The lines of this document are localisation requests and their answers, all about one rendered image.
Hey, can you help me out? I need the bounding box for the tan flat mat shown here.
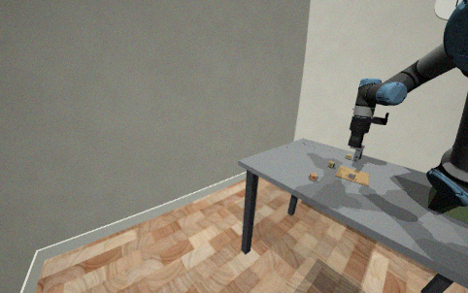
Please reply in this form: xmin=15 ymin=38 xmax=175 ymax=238
xmin=336 ymin=166 xmax=369 ymax=186

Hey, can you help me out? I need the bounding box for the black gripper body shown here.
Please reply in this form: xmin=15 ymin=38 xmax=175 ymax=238
xmin=348 ymin=106 xmax=389 ymax=147

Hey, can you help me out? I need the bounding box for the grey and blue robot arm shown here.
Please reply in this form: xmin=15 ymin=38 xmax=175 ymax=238
xmin=355 ymin=0 xmax=468 ymax=207

